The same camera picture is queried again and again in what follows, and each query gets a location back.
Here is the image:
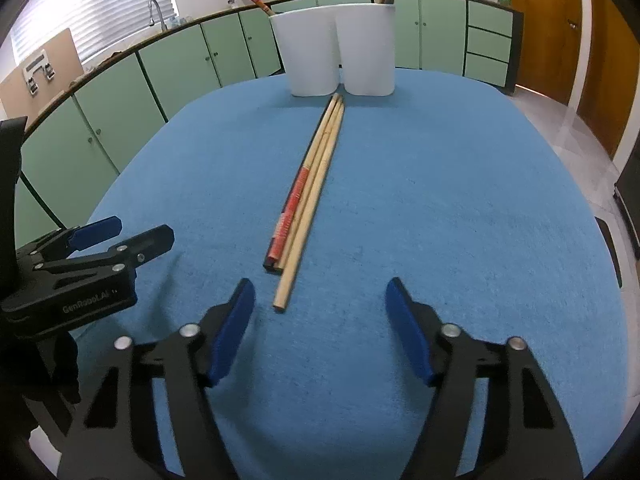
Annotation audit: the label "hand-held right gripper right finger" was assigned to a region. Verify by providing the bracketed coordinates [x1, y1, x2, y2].
[385, 276, 586, 480]

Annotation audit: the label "dark red-patterned chopstick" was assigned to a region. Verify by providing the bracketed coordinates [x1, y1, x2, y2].
[263, 112, 326, 275]

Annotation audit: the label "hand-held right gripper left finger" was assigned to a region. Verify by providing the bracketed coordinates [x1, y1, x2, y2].
[55, 277, 257, 480]

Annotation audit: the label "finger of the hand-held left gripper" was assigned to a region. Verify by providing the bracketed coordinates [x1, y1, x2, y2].
[15, 216, 122, 261]
[32, 225, 175, 273]

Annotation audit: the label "white bracket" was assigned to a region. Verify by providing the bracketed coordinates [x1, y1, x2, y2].
[22, 50, 56, 95]

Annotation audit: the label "plain bamboo chopstick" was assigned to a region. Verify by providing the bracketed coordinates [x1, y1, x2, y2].
[280, 93, 344, 276]

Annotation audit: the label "black glass-front cabinet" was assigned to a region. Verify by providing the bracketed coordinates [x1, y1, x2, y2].
[612, 155, 640, 261]

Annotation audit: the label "white double utensil holder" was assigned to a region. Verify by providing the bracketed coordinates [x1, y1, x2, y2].
[269, 2, 397, 98]

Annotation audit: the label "dark brown chair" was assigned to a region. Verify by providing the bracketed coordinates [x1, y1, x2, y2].
[595, 217, 623, 288]

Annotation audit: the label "blue table mat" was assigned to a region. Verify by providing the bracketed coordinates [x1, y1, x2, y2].
[65, 67, 631, 480]

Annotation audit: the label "green lower kitchen cabinets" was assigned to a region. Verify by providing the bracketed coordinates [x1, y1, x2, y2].
[0, 0, 523, 256]

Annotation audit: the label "bundle of wooden chopsticks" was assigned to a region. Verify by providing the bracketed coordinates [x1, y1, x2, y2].
[272, 99, 347, 311]

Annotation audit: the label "wooden door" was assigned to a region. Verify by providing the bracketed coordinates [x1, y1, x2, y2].
[507, 0, 593, 106]
[577, 0, 640, 161]

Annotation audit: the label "metal kitchen faucet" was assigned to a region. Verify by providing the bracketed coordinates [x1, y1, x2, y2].
[148, 0, 168, 33]

